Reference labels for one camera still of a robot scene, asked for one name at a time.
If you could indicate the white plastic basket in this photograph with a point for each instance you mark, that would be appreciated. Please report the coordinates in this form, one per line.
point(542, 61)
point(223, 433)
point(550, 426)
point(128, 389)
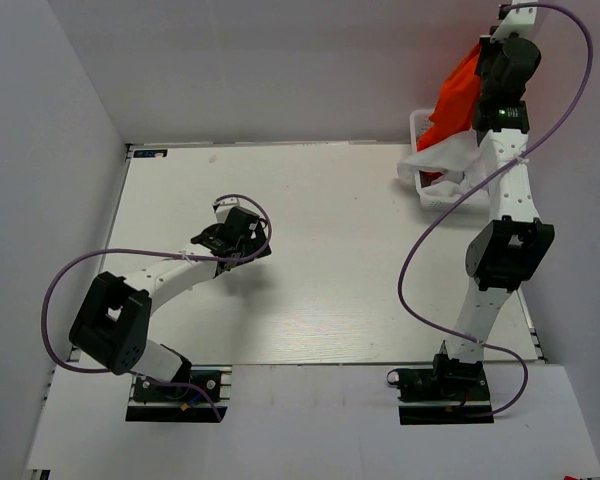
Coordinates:
point(419, 123)

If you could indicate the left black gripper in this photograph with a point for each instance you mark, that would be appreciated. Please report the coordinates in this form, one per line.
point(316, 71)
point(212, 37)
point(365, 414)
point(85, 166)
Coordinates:
point(257, 244)

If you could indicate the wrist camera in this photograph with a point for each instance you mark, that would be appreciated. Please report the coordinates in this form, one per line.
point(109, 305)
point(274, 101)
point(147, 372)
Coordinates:
point(516, 18)
point(222, 207)

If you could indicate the orange t shirt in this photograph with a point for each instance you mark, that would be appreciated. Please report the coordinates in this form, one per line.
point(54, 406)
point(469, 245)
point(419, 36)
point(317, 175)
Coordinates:
point(455, 107)

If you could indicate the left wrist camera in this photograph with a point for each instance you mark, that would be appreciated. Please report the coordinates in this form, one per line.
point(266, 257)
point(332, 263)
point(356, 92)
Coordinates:
point(222, 207)

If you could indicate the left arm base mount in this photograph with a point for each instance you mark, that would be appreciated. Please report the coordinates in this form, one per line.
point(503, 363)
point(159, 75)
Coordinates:
point(205, 403)

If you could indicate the white t shirt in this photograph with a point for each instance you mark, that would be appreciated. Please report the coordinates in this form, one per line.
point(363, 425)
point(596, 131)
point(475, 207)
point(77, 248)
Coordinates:
point(457, 158)

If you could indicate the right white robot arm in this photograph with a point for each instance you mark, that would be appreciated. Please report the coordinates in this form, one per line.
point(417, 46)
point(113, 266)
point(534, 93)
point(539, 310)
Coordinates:
point(509, 249)

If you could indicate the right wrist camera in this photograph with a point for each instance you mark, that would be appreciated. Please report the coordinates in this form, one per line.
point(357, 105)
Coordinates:
point(516, 18)

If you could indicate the blue black table label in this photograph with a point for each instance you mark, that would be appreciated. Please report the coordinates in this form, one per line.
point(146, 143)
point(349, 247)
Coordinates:
point(150, 153)

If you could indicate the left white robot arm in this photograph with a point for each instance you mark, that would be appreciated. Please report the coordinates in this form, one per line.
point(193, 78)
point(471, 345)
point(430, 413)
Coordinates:
point(112, 324)

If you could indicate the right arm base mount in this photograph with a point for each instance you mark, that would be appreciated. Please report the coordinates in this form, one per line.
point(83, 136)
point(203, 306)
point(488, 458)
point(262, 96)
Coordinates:
point(426, 399)

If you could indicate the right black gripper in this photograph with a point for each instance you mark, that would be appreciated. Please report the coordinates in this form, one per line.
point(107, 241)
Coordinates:
point(485, 49)

